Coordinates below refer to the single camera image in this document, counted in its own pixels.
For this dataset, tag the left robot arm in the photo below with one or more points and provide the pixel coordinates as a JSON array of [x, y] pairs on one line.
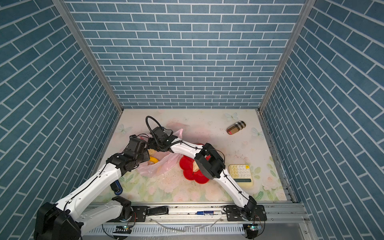
[[67, 220]]

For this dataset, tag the blue stapler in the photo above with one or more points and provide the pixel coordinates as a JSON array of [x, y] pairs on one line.
[[116, 188]]

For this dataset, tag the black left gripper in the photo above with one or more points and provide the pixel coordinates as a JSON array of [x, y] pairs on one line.
[[147, 154]]

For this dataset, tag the beige fake potato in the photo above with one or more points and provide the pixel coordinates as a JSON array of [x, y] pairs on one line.
[[195, 167]]

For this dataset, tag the aluminium front rail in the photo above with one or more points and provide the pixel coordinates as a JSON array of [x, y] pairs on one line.
[[286, 222]]

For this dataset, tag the aluminium right corner post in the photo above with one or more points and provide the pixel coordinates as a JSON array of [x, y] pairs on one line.
[[303, 16]]

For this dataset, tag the pink plastic bag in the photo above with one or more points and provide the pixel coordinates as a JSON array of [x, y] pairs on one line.
[[167, 161]]

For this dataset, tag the plaid glasses case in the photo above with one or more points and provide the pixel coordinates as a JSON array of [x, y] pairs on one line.
[[236, 127]]

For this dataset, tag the aluminium corner post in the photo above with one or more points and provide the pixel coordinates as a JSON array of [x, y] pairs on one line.
[[76, 32], [303, 16]]

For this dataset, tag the yellow calculator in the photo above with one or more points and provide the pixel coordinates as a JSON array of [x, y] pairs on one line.
[[242, 175]]

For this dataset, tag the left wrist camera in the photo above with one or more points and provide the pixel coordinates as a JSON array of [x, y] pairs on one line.
[[133, 140]]

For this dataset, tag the yellow fake banana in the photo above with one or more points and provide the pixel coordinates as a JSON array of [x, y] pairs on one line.
[[153, 160]]

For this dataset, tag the red flower-shaped bowl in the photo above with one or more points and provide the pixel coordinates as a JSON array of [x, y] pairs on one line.
[[186, 164]]

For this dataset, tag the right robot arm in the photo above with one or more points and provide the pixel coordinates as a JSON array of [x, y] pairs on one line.
[[212, 166]]

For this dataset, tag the aluminium left corner post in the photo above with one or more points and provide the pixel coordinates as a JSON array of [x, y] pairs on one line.
[[76, 32]]

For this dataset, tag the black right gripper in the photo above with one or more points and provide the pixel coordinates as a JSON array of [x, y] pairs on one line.
[[150, 143]]

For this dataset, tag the blue pen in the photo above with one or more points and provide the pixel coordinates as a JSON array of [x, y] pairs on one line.
[[205, 213]]

